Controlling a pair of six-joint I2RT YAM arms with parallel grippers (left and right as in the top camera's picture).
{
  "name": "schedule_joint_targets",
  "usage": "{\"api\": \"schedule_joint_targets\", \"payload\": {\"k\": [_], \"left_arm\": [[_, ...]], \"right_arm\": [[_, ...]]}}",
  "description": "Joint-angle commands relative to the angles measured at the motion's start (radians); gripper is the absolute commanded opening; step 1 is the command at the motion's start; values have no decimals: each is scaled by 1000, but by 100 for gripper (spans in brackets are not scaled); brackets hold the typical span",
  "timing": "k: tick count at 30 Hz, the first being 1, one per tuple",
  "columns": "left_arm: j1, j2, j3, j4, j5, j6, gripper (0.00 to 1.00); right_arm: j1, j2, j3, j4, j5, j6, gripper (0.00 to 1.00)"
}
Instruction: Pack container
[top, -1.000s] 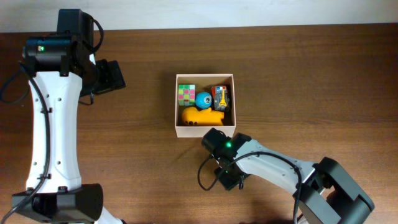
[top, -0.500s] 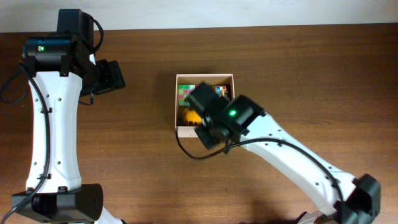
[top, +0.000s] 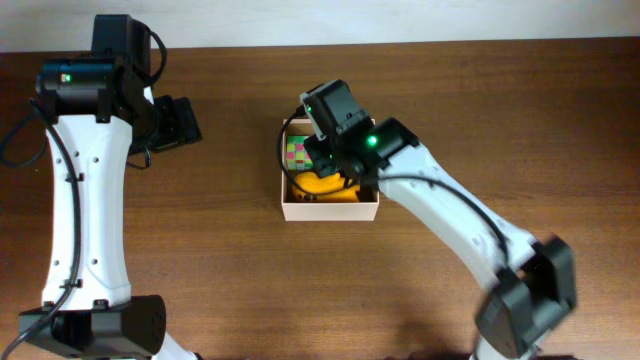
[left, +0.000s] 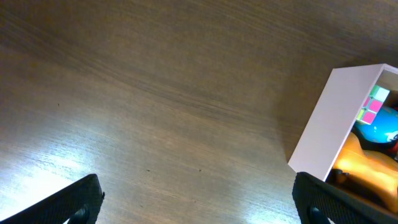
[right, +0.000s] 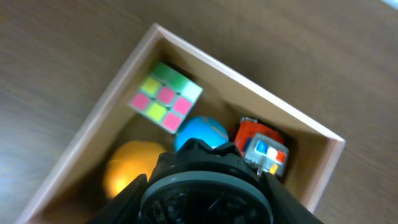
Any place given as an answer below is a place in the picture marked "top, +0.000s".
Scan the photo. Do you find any white cardboard box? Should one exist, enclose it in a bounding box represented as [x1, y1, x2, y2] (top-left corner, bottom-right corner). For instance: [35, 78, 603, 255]
[280, 117, 381, 223]

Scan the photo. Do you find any orange toy figure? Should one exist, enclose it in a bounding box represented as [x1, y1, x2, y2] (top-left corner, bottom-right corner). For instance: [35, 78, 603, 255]
[292, 171, 360, 203]

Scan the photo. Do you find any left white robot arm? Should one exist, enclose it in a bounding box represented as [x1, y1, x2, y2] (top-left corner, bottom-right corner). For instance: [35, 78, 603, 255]
[18, 55, 199, 359]

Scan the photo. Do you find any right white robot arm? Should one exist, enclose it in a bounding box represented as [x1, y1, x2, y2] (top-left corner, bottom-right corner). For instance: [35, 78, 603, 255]
[310, 118, 577, 359]

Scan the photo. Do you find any colourful puzzle cube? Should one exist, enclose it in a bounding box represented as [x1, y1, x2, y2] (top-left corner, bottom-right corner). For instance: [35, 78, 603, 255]
[285, 135, 313, 171]

